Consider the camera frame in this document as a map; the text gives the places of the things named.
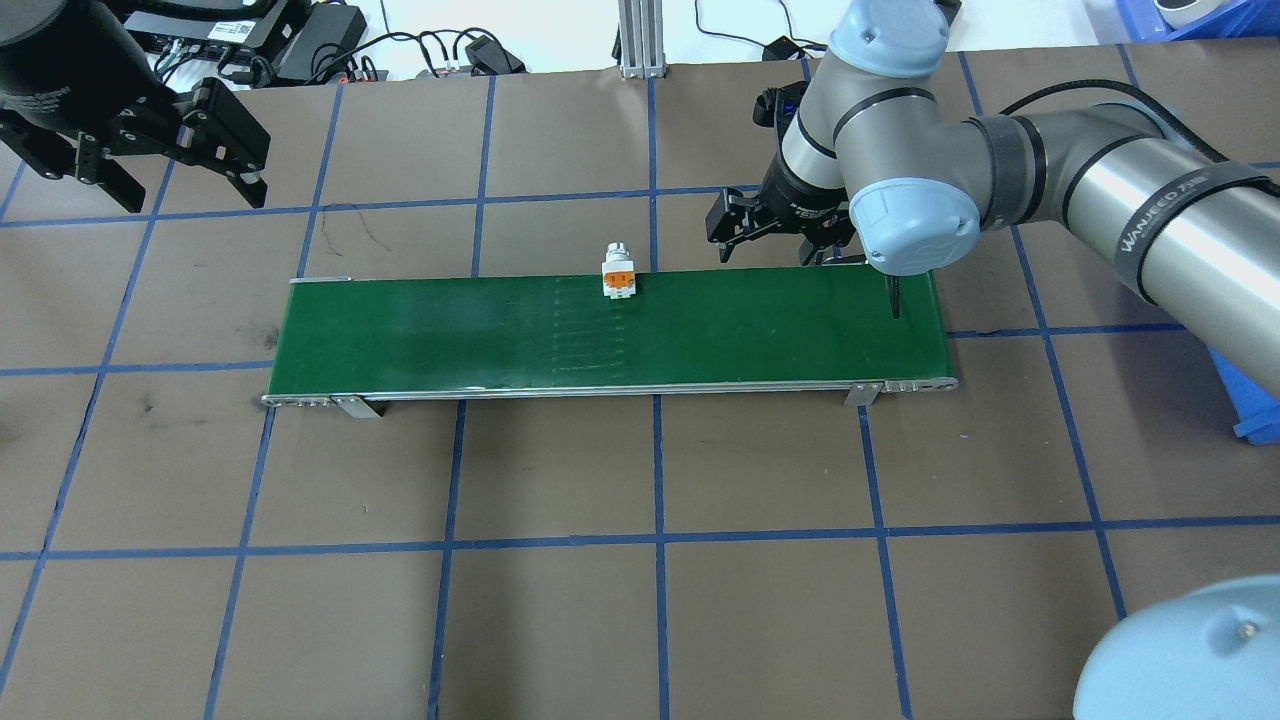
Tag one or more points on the small white component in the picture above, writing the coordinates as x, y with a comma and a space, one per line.
620, 275

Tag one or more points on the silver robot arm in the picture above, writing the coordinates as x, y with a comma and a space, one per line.
1100, 190

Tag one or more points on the black electronics box with label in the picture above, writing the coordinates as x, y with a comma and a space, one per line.
210, 28

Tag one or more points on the large black power brick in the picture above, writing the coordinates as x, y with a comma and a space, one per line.
320, 40

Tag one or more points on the small black power adapter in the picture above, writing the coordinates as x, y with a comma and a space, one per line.
495, 55
782, 48

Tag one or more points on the green conveyor belt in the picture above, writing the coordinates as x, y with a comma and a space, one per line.
500, 330

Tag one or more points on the blue plastic crate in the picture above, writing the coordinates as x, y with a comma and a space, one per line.
1200, 25

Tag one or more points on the blue plastic bin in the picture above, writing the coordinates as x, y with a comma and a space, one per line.
1255, 395

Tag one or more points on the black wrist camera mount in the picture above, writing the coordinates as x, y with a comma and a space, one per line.
780, 115

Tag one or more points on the aluminium profile post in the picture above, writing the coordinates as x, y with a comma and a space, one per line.
640, 40

